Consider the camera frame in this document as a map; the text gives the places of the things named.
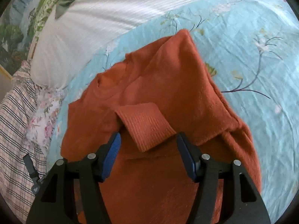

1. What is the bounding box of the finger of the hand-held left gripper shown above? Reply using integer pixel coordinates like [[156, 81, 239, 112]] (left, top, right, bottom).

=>
[[23, 153, 41, 195]]

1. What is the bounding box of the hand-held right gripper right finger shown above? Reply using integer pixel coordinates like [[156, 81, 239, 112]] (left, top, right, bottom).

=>
[[176, 133, 271, 224]]

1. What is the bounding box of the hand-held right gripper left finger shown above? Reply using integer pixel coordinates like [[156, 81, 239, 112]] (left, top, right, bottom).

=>
[[26, 133, 122, 224]]

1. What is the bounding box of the orange knit sweater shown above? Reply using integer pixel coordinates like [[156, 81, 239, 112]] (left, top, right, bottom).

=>
[[60, 29, 261, 224]]

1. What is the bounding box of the plaid blanket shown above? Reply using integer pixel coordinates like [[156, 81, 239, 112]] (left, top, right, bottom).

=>
[[0, 59, 48, 216]]

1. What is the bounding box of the pink floral pillow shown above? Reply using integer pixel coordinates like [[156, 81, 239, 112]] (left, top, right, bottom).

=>
[[23, 87, 66, 155]]

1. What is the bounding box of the light blue floral bedsheet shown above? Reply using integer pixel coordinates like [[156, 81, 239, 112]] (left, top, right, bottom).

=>
[[45, 0, 299, 221]]

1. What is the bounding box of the white striped quilt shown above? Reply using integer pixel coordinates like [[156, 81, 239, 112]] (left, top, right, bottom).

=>
[[31, 0, 262, 89]]

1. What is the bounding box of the landscape wall poster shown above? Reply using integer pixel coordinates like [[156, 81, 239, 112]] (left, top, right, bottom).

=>
[[0, 0, 60, 75]]

